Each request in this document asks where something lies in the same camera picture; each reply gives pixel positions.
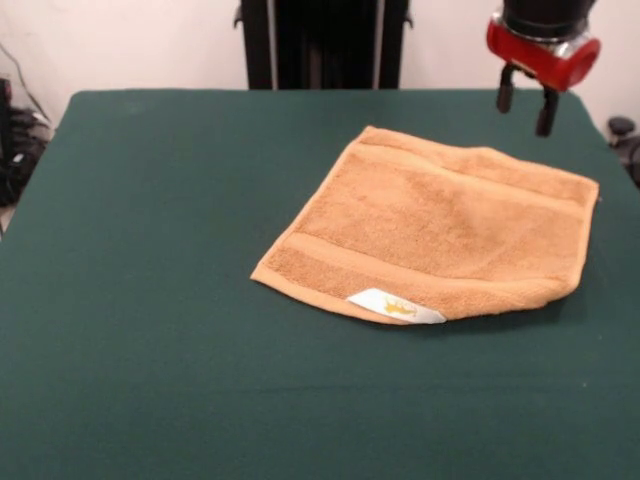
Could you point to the black equipment pile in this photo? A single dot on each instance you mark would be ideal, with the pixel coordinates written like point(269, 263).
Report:
point(20, 150)

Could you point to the orange-tan terry towel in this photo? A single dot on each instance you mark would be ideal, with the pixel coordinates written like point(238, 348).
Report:
point(425, 225)

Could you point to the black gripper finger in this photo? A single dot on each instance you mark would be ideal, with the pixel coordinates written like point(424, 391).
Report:
point(546, 112)
point(505, 92)

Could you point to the black round-headed stand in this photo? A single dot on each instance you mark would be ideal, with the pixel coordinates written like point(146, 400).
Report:
point(622, 127)

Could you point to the dark green table cloth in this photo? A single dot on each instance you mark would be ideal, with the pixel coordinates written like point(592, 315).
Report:
point(150, 300)

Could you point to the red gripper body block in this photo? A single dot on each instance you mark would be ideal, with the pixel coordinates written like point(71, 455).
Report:
point(530, 52)

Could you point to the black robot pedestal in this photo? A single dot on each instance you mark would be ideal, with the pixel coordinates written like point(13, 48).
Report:
point(320, 45)

